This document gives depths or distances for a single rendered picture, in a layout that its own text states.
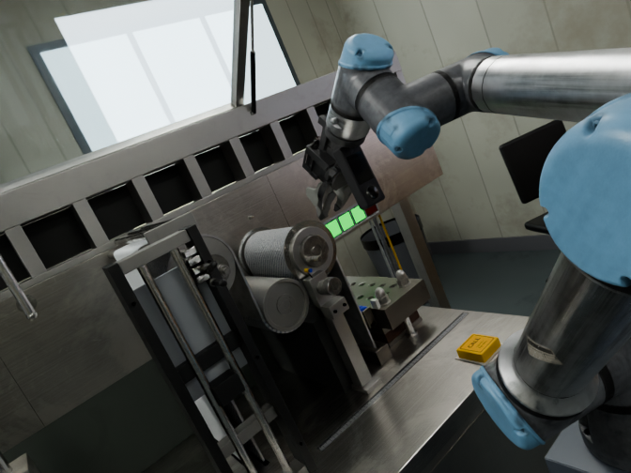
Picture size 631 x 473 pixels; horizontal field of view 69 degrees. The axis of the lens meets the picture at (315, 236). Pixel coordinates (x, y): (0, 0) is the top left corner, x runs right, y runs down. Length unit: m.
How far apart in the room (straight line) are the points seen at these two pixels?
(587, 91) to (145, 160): 1.04
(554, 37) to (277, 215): 2.39
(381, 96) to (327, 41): 3.49
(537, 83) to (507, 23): 2.90
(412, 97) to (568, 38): 2.72
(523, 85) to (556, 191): 0.26
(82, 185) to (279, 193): 0.55
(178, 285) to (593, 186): 0.68
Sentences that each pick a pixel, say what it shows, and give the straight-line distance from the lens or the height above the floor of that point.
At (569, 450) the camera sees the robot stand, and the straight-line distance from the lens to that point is 0.88.
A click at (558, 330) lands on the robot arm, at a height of 1.24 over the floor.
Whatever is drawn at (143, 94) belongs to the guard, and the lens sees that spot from 1.27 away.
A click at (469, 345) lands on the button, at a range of 1.13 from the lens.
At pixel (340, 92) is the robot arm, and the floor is 1.54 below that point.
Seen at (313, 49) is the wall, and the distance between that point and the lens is 4.02.
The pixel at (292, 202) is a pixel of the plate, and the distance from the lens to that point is 1.45.
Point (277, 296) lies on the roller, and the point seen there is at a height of 1.20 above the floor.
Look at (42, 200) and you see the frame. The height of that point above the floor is 1.61.
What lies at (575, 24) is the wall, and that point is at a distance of 3.33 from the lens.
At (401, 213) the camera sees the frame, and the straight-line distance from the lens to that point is 1.98.
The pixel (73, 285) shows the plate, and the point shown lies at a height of 1.40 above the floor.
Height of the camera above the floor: 1.50
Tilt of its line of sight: 12 degrees down
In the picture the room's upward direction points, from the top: 24 degrees counter-clockwise
